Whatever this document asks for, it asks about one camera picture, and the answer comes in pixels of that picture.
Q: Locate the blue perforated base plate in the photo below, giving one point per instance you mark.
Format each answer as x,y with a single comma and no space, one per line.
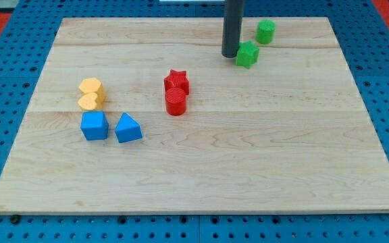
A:
26,41

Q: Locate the red cylinder block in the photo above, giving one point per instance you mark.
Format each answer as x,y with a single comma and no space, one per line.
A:
175,101

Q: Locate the yellow hexagon block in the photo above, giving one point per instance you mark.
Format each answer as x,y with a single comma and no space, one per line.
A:
90,85

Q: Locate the green cylinder block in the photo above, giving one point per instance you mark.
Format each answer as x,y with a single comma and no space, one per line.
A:
265,31

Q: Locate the blue cube block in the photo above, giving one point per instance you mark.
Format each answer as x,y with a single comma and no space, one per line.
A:
94,125

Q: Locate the light wooden board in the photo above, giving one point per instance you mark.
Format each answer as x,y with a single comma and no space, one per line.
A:
289,136

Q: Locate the green star block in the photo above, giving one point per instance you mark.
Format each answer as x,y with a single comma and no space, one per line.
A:
247,54

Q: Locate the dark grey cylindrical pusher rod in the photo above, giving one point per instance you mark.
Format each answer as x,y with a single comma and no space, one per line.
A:
233,13

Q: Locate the red star block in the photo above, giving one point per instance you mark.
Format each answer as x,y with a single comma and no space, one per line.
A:
177,79

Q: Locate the yellow heart block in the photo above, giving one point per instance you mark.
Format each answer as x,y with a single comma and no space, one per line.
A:
90,102

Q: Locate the blue triangle block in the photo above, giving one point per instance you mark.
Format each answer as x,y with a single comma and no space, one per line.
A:
127,129

